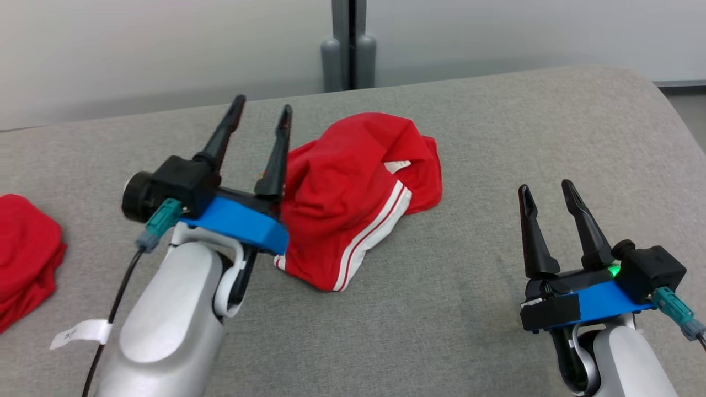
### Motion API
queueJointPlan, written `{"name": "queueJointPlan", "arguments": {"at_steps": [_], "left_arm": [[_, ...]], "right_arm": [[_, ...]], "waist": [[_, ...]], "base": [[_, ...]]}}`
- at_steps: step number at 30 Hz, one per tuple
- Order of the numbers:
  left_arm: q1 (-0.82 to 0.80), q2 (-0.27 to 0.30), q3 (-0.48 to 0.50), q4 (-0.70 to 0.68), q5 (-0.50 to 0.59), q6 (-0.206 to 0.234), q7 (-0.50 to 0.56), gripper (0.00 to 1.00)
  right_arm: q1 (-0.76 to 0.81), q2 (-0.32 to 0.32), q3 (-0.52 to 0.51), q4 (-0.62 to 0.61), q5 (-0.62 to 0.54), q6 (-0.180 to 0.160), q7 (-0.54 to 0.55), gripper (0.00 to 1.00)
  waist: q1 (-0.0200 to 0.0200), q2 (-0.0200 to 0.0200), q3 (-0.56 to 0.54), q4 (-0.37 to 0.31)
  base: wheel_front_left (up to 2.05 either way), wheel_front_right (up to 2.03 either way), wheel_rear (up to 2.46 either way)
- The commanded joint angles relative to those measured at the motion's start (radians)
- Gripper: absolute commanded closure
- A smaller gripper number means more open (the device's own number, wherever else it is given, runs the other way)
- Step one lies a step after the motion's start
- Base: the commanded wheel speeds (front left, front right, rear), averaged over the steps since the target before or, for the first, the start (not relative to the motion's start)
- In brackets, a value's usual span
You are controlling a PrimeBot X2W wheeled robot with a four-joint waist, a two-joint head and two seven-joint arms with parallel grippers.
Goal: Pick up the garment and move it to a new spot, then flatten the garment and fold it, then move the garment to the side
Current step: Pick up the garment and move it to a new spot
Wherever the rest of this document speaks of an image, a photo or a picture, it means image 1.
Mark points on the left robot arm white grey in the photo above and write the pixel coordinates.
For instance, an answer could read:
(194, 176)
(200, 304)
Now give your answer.
(165, 309)

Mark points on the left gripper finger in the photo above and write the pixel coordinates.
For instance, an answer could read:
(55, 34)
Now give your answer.
(276, 165)
(223, 138)

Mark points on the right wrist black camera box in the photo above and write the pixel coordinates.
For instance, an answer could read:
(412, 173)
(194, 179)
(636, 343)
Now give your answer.
(651, 270)

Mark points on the red jersey number 23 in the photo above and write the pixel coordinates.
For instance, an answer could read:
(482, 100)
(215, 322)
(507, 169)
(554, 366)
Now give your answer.
(342, 182)

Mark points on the grey partition post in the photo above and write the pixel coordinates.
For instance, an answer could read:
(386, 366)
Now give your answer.
(348, 55)

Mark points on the red shorts white waistband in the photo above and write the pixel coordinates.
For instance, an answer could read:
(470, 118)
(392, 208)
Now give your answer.
(25, 253)

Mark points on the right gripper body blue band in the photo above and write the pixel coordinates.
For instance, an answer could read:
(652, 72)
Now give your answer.
(595, 300)

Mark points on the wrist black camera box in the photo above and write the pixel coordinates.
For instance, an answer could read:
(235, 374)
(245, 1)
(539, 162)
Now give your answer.
(182, 182)
(651, 270)

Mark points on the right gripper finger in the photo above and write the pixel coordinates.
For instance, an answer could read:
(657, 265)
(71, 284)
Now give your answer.
(535, 242)
(590, 237)

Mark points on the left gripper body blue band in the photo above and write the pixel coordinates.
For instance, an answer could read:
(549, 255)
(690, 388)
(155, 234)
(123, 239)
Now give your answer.
(242, 226)

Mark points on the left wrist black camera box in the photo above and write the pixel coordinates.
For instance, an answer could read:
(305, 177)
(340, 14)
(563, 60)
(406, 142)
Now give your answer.
(182, 182)

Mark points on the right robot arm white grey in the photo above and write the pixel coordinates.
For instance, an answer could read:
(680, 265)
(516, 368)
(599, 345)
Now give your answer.
(629, 364)

